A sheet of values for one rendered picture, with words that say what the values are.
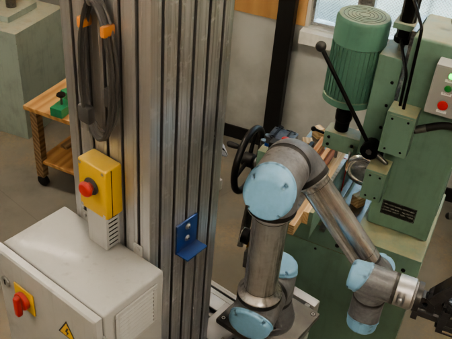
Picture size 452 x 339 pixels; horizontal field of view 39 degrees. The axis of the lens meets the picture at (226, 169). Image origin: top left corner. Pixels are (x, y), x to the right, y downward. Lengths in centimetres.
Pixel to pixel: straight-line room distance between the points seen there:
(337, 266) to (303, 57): 168
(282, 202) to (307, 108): 253
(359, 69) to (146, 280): 105
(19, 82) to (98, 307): 271
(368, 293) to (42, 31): 296
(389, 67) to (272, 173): 83
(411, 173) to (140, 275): 109
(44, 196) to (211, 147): 230
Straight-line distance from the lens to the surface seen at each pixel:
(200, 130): 140
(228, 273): 320
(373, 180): 215
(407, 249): 230
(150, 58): 118
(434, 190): 222
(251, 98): 399
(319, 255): 239
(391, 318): 247
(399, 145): 207
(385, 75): 212
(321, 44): 205
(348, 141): 230
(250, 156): 252
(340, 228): 158
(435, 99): 200
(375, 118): 219
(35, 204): 363
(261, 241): 150
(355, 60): 211
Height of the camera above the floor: 226
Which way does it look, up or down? 36 degrees down
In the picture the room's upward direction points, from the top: 5 degrees clockwise
